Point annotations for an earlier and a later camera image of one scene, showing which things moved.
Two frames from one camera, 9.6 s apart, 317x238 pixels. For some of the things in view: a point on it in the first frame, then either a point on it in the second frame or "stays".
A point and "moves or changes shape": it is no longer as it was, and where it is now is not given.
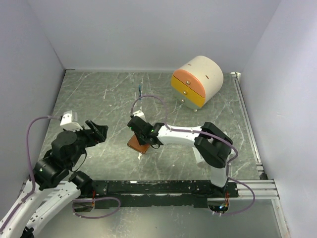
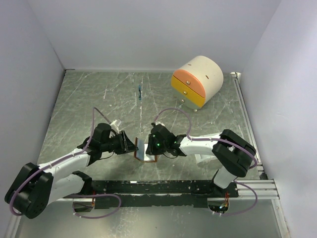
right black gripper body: [140, 139] → [155, 148]
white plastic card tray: [198, 156] stays
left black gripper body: [85, 139] → [113, 144]
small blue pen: [139, 90] stays
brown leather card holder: [133, 143] moves or changes shape
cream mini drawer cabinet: [197, 82] stays
